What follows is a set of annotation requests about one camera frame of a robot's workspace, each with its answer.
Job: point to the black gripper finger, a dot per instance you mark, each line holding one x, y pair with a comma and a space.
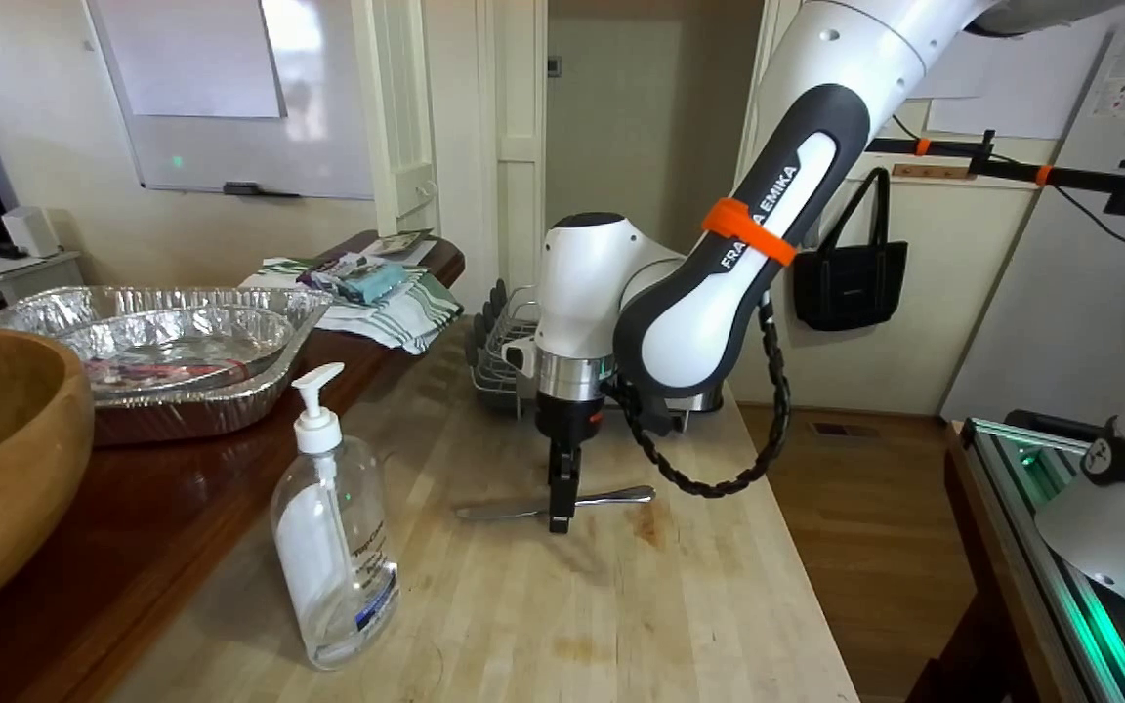
566, 480

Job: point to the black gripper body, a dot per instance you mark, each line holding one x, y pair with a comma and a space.
567, 420

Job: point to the silver table knife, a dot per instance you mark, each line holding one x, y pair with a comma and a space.
614, 496

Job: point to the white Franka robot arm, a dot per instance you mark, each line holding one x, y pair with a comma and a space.
836, 79

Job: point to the metal dish drying rack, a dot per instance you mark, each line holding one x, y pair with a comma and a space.
506, 363

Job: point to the striped kitchen towels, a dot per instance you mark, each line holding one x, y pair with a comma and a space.
407, 313

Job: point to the teal box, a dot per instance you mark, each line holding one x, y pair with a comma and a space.
373, 277

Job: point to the clear hand sanitizer pump bottle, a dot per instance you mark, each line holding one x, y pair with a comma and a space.
330, 546

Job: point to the black tote bag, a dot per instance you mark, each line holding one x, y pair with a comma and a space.
850, 277

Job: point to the aluminium foil tray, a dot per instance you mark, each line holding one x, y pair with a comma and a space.
158, 335

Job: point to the dark wooden table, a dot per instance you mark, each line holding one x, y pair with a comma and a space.
133, 493

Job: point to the black rod with orange clamps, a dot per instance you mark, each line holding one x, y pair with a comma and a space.
977, 158

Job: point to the aluminium extrusion robot stand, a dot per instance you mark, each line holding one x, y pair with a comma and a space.
1044, 588

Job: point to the whiteboard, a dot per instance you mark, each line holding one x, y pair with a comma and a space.
197, 92

